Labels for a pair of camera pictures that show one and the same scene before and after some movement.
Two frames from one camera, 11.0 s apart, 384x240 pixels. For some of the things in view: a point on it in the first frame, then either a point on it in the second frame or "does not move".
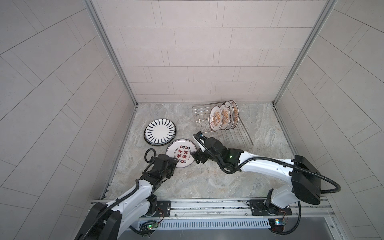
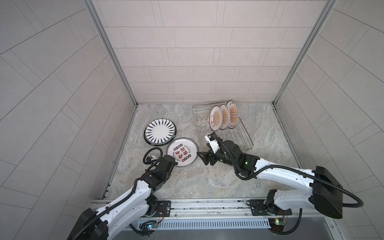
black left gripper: [172, 162] does not move
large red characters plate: [231, 109] to [184, 151]
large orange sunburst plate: [236, 115] does not move
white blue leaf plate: [159, 132] does not move
